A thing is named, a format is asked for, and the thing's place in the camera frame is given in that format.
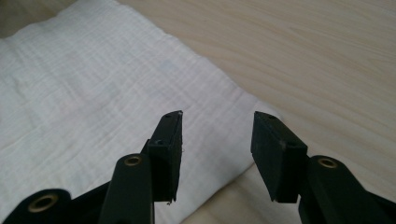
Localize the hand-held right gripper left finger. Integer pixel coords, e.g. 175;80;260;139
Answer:
141;110;184;203

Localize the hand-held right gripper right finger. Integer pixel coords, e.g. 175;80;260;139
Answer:
250;110;309;203

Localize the white printed cloth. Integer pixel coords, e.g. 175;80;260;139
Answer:
0;0;281;224

